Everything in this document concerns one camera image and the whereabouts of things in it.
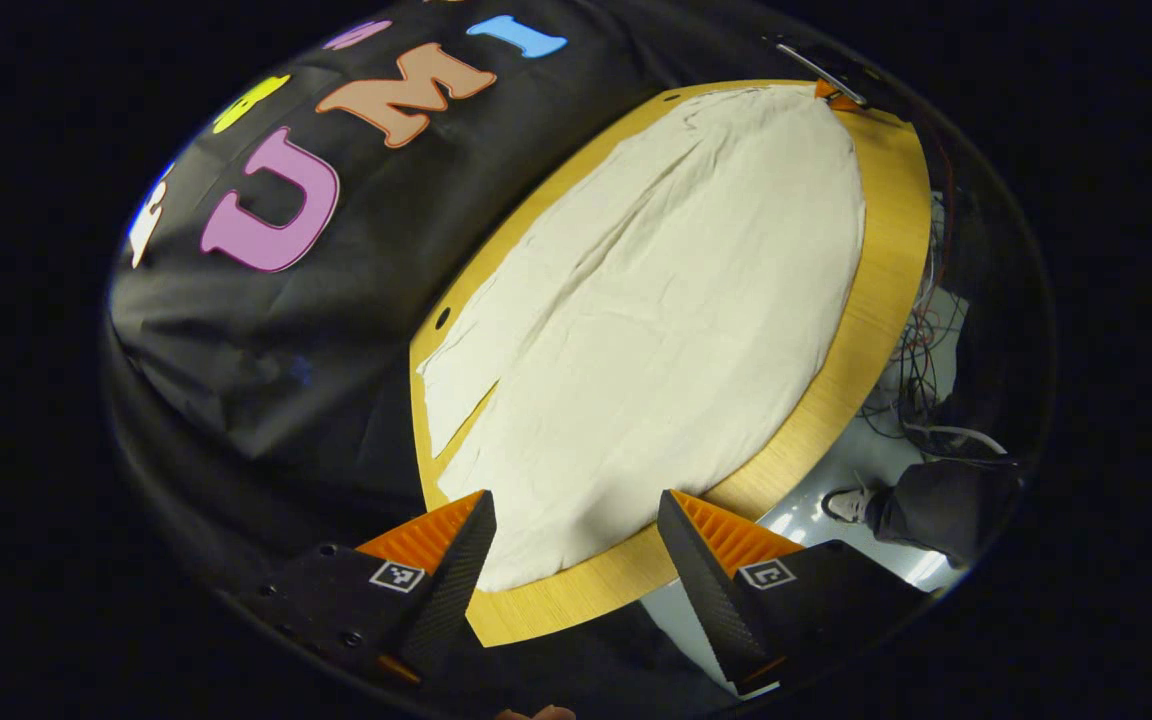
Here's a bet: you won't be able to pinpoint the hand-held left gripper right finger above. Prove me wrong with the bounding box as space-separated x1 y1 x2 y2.
657 489 937 698

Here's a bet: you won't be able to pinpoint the tangle of floor cables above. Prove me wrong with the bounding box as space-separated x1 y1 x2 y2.
861 190 1009 457

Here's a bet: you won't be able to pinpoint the cream white jeans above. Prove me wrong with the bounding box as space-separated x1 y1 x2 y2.
416 83 867 593

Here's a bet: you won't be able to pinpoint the person's dark trouser leg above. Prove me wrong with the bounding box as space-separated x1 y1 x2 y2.
866 457 1025 569

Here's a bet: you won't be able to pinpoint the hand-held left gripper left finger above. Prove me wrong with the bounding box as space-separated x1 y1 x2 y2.
236 490 498 686

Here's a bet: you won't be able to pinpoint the black backdrop cloth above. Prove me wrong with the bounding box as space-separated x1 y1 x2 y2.
106 0 817 601

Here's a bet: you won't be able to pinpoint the person's white shoe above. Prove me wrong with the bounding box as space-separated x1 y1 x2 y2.
821 485 877 524

